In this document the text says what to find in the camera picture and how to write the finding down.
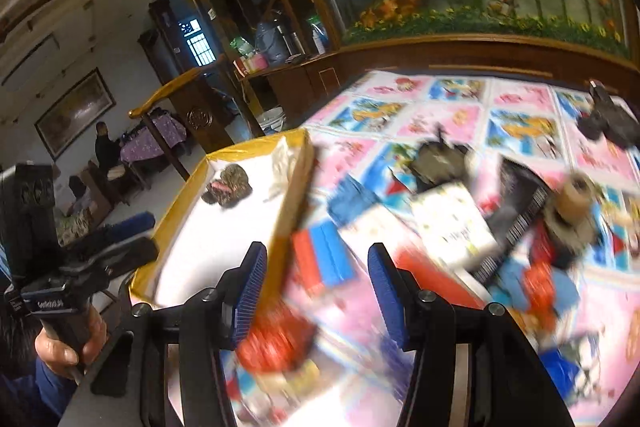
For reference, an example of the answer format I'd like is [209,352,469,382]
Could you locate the brown hair scrunchie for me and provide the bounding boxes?
[201,164,253,208]

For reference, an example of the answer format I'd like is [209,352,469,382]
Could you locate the large red mesh scrubber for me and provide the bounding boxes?
[237,307,318,375]

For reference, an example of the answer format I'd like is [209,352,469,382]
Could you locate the person's left hand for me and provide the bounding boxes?
[35,307,108,380]

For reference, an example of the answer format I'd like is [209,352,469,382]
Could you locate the carved wooden chair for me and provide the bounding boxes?
[127,67,266,182]

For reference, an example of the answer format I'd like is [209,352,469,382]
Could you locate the white spray bottle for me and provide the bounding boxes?
[307,17,328,55]

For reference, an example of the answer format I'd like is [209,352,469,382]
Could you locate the blue knitted sock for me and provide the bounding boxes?
[490,257,531,310]

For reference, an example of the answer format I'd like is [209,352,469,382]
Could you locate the framed wall painting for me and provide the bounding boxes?
[34,67,117,160]

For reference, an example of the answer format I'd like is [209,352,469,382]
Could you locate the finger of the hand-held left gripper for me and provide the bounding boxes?
[62,237,161,290]
[75,213,157,253]

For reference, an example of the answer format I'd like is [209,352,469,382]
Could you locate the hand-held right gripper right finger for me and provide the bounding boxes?
[367,243,576,427]

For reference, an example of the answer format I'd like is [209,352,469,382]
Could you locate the red and blue sponge pack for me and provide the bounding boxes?
[292,222,358,295]

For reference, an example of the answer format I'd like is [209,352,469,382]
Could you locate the table with purple cloth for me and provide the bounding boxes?
[120,114,188,168]

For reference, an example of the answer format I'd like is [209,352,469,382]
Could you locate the black electric motor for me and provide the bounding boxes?
[410,127,476,195]

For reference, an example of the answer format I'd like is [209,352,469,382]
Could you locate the white bee-print tissue pack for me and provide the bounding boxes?
[411,182,501,270]

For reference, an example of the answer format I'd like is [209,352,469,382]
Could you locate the barred window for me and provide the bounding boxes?
[185,32,218,68]

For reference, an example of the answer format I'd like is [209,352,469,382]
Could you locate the white plastic bucket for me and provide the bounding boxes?
[260,107,286,135]

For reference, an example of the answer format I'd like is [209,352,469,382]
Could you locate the yellow-edged cardboard box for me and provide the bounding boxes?
[129,129,316,313]

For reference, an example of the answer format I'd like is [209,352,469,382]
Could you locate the blue-grey thermos kettle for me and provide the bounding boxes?
[255,19,291,68]

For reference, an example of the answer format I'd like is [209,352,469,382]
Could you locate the black metal gadget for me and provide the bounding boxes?
[577,79,640,150]

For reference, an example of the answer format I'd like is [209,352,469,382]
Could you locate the red jar with tape roll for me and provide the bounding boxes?
[530,172,601,268]

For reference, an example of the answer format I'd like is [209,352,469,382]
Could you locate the yellow and green sponge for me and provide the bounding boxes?
[270,359,321,403]

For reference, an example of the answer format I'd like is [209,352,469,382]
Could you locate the pink and red carton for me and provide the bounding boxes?
[237,54,271,75]

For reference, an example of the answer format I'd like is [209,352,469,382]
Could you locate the printed cartoon tablecloth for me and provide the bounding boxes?
[165,69,640,427]

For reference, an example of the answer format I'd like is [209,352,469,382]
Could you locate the pink tissue pack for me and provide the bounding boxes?
[340,204,418,258]

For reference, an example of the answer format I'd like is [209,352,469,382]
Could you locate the black snack packet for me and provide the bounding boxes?
[470,157,556,285]

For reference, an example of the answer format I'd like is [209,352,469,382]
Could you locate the small red mesh scrubber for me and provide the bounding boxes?
[522,257,558,325]

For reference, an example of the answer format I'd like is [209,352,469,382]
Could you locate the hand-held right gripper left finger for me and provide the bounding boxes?
[90,241,269,427]

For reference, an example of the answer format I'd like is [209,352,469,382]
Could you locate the blue and white tissue packet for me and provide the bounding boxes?
[542,332,603,405]

